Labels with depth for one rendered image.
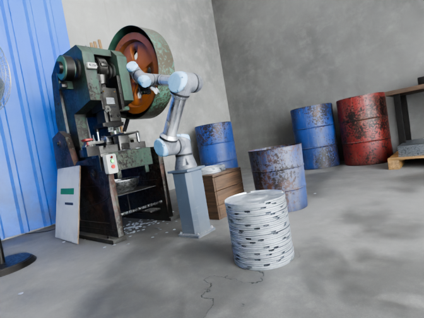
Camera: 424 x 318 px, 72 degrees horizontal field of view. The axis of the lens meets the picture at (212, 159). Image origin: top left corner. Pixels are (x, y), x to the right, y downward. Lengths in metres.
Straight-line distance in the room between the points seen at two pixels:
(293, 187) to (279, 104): 3.13
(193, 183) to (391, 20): 3.69
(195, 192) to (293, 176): 0.74
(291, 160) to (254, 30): 3.73
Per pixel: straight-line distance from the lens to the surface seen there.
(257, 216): 1.33
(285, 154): 2.15
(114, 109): 2.55
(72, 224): 2.57
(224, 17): 6.03
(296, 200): 2.23
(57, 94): 2.92
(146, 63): 2.77
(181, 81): 1.66
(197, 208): 1.92
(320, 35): 5.04
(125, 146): 2.43
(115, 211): 2.22
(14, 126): 3.51
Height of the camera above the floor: 0.59
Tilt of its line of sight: 3 degrees down
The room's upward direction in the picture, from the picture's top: 9 degrees counter-clockwise
